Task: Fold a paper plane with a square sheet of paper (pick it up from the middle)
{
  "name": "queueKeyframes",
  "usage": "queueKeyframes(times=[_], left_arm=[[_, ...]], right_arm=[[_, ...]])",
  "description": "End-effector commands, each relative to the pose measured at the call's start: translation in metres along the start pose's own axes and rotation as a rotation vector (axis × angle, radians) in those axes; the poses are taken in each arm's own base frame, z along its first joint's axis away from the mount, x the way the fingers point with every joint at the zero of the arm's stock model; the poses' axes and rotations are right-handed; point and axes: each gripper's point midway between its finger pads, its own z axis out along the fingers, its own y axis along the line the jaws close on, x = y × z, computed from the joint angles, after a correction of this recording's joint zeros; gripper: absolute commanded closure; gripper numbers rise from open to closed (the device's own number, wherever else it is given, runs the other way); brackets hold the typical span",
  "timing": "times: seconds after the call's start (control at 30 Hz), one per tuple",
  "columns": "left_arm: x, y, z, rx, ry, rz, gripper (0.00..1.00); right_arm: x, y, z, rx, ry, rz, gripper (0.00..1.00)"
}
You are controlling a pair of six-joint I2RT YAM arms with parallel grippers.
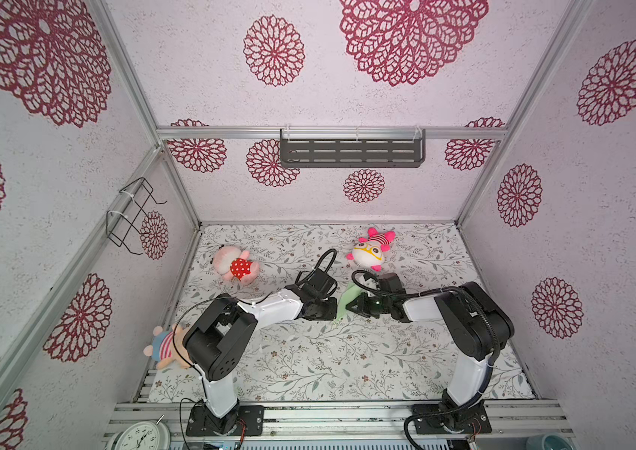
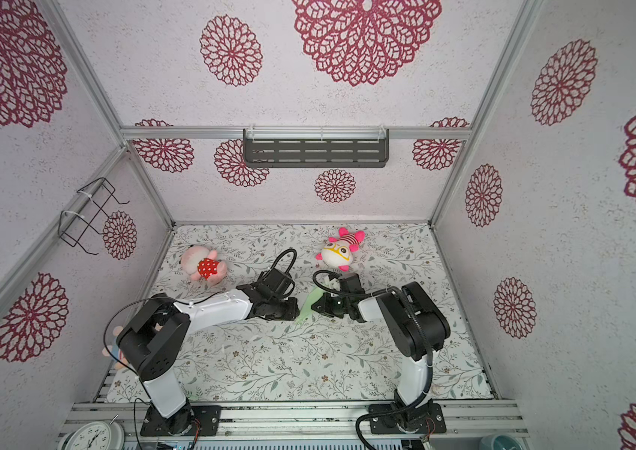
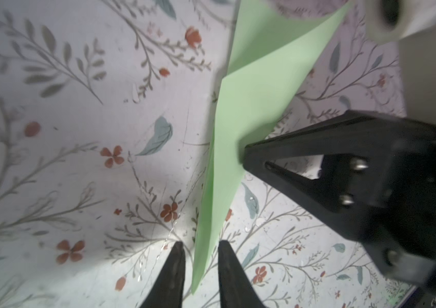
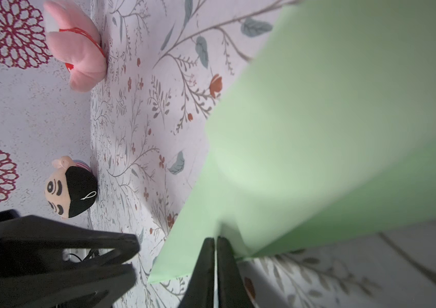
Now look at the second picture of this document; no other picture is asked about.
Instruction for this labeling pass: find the light green paper sheet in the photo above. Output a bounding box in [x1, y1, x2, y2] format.
[295, 288, 325, 326]

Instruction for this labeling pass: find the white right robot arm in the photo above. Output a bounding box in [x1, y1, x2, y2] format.
[311, 281, 451, 409]

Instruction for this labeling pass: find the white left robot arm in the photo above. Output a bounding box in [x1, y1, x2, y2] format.
[117, 285, 299, 421]

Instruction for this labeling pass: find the white pink owl plush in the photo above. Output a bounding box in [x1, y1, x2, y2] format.
[315, 227, 366, 272]

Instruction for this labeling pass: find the pink plush red dotted dress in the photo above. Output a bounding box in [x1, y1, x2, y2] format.
[180, 246, 228, 286]

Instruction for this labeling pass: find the striped hat doll plush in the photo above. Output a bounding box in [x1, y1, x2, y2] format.
[102, 326, 130, 371]

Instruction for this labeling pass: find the teal cup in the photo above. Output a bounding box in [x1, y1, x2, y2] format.
[479, 433, 524, 450]

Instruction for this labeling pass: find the white analog clock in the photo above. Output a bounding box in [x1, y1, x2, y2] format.
[57, 415, 126, 450]

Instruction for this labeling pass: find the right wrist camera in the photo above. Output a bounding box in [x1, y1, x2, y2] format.
[338, 273, 366, 298]

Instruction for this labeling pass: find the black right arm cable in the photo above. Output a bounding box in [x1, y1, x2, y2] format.
[311, 269, 437, 450]

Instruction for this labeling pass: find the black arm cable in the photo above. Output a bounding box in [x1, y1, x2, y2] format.
[102, 246, 298, 450]
[311, 269, 437, 450]

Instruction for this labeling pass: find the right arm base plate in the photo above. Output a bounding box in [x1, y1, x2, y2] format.
[370, 399, 446, 435]

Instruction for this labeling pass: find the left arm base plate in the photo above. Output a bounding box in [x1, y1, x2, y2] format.
[139, 403, 222, 437]

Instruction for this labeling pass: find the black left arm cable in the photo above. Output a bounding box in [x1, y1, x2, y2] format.
[102, 246, 298, 450]

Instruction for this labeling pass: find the grey wall shelf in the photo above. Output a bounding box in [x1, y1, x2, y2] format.
[243, 127, 390, 169]

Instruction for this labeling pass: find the black wire wall rack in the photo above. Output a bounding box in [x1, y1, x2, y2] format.
[57, 177, 129, 256]

